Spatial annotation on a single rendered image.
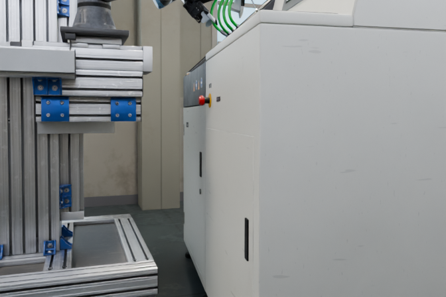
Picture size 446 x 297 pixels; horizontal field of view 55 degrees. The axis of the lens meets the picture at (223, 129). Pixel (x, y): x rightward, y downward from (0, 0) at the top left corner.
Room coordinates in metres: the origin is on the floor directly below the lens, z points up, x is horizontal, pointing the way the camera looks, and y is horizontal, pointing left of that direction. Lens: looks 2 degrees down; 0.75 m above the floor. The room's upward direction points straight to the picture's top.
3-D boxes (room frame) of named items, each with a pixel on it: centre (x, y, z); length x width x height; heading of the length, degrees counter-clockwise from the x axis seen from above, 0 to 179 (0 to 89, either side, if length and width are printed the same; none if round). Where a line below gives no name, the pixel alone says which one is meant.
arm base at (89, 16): (1.55, 0.46, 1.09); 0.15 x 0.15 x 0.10
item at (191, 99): (1.98, 0.12, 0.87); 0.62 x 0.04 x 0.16; 12
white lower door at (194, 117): (1.97, 0.13, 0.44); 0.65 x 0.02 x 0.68; 12
